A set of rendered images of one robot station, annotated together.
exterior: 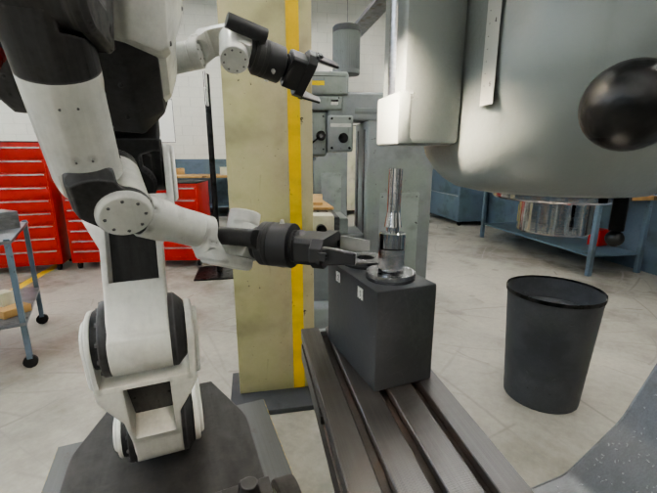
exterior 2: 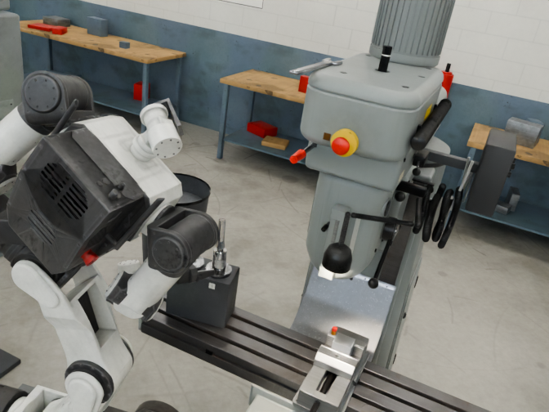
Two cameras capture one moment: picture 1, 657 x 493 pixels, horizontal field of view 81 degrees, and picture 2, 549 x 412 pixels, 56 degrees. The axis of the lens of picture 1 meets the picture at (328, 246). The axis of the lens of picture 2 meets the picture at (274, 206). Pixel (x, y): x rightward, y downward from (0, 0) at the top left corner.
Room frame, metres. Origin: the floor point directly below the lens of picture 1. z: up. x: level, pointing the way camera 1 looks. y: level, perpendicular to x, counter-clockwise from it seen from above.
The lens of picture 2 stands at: (-0.23, 1.06, 2.11)
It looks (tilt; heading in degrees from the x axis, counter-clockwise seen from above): 26 degrees down; 302
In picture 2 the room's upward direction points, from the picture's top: 9 degrees clockwise
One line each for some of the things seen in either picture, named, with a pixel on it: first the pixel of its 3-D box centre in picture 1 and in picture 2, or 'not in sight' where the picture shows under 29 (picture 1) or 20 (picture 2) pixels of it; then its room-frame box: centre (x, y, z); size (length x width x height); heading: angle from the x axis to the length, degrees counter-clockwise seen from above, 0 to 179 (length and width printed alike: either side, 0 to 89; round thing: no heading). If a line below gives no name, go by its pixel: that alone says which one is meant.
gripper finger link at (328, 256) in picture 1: (337, 257); (206, 275); (0.65, -0.02, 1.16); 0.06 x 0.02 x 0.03; 71
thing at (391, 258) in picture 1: (391, 253); (219, 260); (0.68, -0.11, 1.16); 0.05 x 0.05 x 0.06
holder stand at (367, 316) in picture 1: (375, 311); (203, 288); (0.72, -0.09, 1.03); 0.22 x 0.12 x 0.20; 22
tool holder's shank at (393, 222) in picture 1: (394, 201); (220, 235); (0.69, -0.12, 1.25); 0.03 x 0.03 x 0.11
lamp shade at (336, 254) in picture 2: not in sight; (338, 255); (0.20, 0.02, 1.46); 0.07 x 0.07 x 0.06
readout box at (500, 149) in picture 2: not in sight; (493, 172); (0.01, -0.52, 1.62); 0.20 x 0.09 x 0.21; 101
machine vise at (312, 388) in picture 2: not in sight; (336, 364); (0.20, -0.15, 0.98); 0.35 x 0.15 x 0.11; 101
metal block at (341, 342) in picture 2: not in sight; (342, 347); (0.20, -0.18, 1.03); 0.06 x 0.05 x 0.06; 11
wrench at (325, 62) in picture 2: not in sight; (315, 66); (0.37, 0.01, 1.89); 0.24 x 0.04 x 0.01; 98
